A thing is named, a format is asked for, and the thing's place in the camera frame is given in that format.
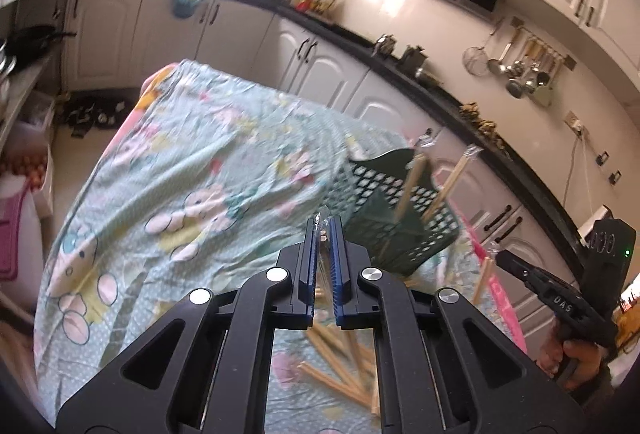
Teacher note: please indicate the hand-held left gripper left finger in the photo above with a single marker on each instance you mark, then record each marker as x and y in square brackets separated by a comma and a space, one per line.
[310, 264]

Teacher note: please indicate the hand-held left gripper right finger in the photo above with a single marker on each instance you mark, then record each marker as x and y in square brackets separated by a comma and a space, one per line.
[337, 264]

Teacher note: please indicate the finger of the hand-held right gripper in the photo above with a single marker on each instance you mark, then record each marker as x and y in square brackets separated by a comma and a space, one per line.
[515, 264]

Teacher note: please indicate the wooden chopsticks pair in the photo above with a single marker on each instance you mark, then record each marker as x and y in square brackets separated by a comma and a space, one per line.
[450, 186]
[410, 186]
[375, 399]
[360, 346]
[335, 386]
[324, 264]
[327, 344]
[482, 279]

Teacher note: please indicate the dark green plastic utensil basket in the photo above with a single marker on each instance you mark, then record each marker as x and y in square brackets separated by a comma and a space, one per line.
[380, 194]

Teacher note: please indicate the person's right forearm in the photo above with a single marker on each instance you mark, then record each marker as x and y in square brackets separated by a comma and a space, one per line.
[597, 389]

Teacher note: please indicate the row of hanging kitchen utensils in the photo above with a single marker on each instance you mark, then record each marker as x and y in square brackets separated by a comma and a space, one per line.
[530, 64]

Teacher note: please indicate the person's right hand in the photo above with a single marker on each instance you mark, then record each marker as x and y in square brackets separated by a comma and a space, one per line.
[580, 359]

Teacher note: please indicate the black kitchen countertop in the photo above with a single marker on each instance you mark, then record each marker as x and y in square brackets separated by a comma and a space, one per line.
[525, 172]

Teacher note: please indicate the dried ginger roots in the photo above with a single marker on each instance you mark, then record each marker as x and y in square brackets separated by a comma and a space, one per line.
[482, 122]

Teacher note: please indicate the cartoon printed teal cloth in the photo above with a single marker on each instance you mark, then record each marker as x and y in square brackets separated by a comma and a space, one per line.
[190, 174]

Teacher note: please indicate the white lower kitchen cabinets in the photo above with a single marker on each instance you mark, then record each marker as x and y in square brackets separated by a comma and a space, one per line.
[330, 69]

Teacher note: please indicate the steel bowl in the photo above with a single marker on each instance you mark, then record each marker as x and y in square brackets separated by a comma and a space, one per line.
[427, 77]

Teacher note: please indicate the dark metal pot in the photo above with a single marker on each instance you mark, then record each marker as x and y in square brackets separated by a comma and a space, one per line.
[414, 58]

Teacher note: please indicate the steel kettle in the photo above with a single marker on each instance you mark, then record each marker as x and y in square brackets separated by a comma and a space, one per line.
[385, 45]

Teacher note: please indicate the dark clutter pile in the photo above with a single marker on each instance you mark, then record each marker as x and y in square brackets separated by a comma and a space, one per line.
[97, 112]

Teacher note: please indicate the blue hanging plastic basket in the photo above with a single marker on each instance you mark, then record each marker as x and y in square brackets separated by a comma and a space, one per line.
[187, 4]

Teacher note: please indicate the pink plastic board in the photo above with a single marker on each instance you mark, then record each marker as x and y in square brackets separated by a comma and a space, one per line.
[12, 239]

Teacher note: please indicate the black frying pan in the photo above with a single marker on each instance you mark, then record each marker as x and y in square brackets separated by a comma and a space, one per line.
[35, 39]

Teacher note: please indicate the wall power socket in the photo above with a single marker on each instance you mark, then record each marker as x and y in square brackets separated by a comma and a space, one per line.
[575, 123]

